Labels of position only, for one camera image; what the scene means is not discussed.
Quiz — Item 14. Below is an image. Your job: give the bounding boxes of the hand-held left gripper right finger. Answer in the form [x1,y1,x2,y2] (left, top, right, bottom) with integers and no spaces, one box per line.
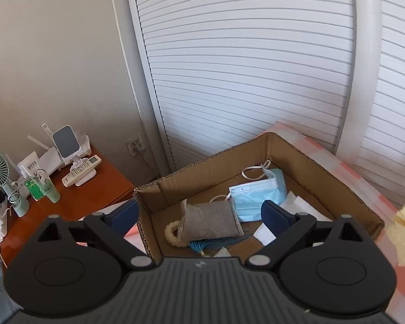
[246,200,368,272]

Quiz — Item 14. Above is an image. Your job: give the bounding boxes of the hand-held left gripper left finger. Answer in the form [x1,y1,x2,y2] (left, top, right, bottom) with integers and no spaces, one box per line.
[34,198,154,272]

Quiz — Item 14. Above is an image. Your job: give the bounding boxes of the blue face mask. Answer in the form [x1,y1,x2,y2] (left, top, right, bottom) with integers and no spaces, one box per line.
[209,162,287,223]

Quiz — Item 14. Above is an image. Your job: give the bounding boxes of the brown cardboard box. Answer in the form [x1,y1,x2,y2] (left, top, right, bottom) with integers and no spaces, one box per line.
[133,131,385,260]

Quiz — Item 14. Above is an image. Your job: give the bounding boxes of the cream hair scrunchie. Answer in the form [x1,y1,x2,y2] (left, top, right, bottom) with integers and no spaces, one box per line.
[165,219,191,249]

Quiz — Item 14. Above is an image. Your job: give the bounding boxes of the grey sachet pouch with tassel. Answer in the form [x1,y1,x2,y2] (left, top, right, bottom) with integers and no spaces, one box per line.
[179,200,254,254]

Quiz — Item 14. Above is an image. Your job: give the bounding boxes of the wooden nightstand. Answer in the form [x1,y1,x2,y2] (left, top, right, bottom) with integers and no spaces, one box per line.
[0,143,136,264]

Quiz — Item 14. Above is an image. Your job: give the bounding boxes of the white remote control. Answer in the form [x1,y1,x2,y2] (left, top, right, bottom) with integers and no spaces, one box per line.
[61,154,102,187]

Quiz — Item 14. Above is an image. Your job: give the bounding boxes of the pale green bottle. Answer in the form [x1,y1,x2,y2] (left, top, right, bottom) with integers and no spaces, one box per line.
[37,172,61,204]

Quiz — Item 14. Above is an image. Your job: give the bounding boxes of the white router with antennas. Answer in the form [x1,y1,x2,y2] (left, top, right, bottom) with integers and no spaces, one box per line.
[27,123,65,176]

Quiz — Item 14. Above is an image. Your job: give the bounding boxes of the white phone stand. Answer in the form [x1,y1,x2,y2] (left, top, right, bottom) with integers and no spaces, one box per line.
[52,126,88,173]

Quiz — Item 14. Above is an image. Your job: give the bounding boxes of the green labelled bottle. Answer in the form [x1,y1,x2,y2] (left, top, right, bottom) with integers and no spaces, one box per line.
[24,177,44,202]

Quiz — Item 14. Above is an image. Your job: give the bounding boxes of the white tube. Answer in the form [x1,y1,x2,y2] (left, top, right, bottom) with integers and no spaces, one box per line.
[17,153,41,178]

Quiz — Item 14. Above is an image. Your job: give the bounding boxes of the white louvered wardrobe door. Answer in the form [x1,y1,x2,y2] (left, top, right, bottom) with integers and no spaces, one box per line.
[337,0,405,217]
[123,0,383,173]

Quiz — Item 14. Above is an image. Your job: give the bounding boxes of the white wall socket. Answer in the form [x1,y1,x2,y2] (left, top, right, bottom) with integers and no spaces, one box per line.
[126,135,146,158]

